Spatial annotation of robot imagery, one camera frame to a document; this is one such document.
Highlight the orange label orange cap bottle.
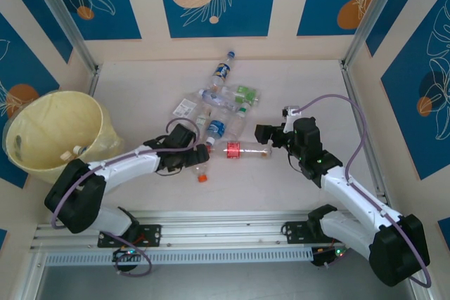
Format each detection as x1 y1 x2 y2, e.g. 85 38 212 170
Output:
191 162 211 184

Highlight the clear bottle green cap ring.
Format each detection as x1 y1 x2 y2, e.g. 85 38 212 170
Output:
228 102 252 139

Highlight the blue label bottle white cap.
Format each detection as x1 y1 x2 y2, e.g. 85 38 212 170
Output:
205 112 229 147

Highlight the slim green white label bottle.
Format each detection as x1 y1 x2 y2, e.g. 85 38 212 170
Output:
195 105 214 129

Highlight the white label clear bottle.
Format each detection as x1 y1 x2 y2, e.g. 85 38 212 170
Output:
171 92 203 119

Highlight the yellow plastic bin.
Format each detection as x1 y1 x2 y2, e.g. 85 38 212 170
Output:
1 90 126 185

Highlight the red label red cap bottle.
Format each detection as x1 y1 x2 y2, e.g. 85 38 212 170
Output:
205 140 274 161

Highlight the green label clear bottle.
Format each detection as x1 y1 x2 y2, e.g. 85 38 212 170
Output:
226 84 264 107

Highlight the clear water bottle barcode label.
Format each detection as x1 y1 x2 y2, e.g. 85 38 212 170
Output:
198 89 240 113

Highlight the blue yellow label soda bottle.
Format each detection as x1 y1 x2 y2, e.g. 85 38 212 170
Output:
210 50 237 92

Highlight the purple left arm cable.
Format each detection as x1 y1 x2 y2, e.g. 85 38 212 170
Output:
51 118 202 277

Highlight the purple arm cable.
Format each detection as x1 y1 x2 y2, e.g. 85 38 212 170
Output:
297 93 434 289
51 118 202 277

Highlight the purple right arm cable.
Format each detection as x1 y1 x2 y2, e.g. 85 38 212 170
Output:
297 93 434 289

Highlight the aluminium side rail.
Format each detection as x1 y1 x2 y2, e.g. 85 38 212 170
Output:
86 63 103 96
339 60 395 216

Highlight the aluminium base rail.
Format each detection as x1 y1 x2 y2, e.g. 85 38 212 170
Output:
30 210 418 252

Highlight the grey slotted cable duct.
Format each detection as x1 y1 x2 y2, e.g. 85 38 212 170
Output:
45 247 314 266

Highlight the aluminium frame post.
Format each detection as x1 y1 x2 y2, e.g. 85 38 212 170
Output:
342 0 402 66
26 0 100 73

